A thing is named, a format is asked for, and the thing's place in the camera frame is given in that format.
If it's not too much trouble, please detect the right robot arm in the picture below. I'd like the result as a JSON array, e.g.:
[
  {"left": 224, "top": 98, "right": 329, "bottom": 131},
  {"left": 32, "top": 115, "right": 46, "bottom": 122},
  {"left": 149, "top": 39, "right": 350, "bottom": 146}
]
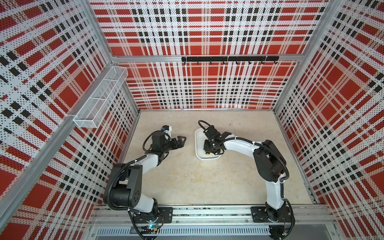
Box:
[{"left": 202, "top": 125, "right": 290, "bottom": 222}]

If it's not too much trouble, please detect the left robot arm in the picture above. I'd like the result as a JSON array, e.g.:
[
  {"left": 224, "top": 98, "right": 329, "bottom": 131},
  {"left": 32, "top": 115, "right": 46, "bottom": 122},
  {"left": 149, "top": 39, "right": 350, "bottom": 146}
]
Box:
[{"left": 103, "top": 130, "right": 187, "bottom": 223}]

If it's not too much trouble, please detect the white plastic bin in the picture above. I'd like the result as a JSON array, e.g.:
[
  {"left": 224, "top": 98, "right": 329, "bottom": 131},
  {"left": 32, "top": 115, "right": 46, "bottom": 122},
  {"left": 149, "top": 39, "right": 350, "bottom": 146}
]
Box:
[{"left": 195, "top": 128, "right": 221, "bottom": 161}]

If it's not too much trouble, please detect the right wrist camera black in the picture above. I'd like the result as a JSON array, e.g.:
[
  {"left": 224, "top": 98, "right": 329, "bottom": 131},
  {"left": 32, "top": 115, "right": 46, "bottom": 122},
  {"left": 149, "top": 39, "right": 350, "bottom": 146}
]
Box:
[{"left": 205, "top": 125, "right": 221, "bottom": 140}]

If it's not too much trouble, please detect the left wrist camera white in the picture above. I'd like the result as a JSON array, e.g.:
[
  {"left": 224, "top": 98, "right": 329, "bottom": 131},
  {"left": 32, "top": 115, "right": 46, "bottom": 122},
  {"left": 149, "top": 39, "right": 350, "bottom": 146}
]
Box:
[{"left": 162, "top": 125, "right": 172, "bottom": 139}]

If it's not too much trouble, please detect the white wire mesh shelf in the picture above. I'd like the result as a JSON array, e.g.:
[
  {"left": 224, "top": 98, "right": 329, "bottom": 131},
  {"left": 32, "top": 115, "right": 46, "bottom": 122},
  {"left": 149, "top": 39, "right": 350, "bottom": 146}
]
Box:
[{"left": 74, "top": 66, "right": 128, "bottom": 129}]

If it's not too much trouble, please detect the black hook rail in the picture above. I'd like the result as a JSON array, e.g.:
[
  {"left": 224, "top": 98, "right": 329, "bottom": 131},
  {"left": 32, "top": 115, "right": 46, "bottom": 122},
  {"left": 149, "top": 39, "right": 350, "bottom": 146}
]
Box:
[{"left": 181, "top": 56, "right": 280, "bottom": 63}]

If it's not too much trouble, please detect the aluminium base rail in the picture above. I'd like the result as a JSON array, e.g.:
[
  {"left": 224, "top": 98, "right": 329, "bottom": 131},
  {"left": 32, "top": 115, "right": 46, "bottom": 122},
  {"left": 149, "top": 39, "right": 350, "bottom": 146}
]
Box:
[{"left": 86, "top": 204, "right": 340, "bottom": 238}]

